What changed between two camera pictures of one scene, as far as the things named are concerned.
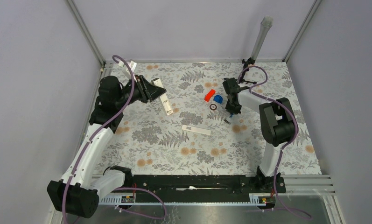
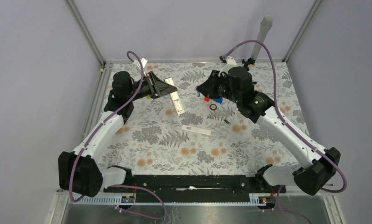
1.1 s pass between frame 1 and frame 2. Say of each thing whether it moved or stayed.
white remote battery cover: stayed
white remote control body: moved
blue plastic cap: stayed
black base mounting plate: stayed
